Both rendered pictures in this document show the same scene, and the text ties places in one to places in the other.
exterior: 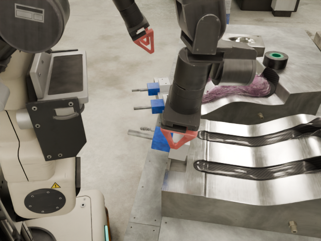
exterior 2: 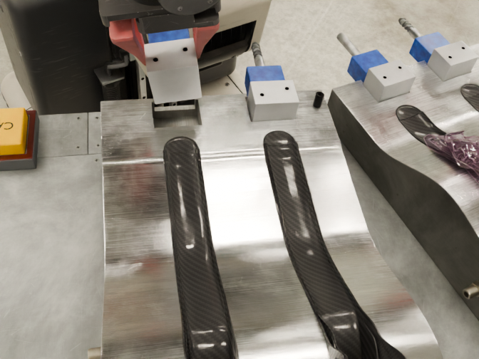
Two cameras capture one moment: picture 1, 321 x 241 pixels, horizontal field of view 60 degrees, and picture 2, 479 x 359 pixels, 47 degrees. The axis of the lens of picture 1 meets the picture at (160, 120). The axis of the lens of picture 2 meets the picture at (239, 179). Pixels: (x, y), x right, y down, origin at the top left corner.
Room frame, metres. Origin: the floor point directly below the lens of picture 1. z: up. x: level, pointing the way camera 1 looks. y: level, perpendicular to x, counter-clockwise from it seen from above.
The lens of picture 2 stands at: (0.34, -0.45, 1.34)
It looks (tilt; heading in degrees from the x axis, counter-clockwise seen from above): 53 degrees down; 65
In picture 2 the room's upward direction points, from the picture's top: 8 degrees clockwise
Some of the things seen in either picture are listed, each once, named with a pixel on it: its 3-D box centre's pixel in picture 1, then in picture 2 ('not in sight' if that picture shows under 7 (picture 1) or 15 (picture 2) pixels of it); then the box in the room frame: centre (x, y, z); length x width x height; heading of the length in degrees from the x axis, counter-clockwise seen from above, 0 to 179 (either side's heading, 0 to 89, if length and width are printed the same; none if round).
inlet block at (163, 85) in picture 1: (150, 89); (427, 46); (0.83, 0.03, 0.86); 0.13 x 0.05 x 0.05; 98
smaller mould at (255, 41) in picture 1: (239, 47); not in sight; (1.25, -0.37, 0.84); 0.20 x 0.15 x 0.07; 81
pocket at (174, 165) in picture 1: (176, 168); (176, 122); (0.44, -0.04, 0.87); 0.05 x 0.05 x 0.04; 81
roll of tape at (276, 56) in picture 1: (275, 60); not in sight; (0.91, -0.41, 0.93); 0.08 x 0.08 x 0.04
